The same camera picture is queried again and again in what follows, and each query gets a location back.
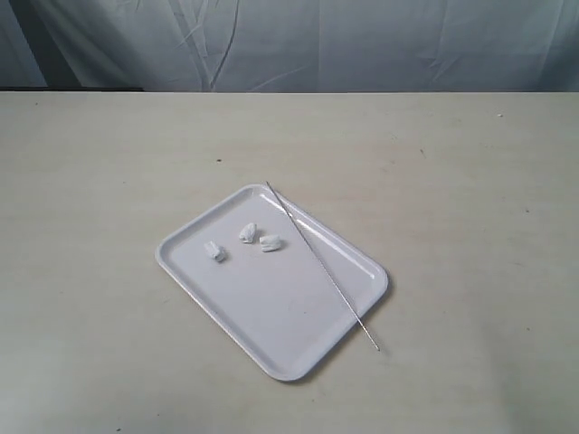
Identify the white marshmallow piece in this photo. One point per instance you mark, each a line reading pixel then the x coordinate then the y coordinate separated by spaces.
pixel 249 233
pixel 215 251
pixel 270 243

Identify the thin metal skewer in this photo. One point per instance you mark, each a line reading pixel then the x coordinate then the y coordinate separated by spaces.
pixel 324 267

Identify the white plastic tray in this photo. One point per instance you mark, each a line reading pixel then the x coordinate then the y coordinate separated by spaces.
pixel 279 306

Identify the grey fabric backdrop curtain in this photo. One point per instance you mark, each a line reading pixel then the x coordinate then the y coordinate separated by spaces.
pixel 290 46

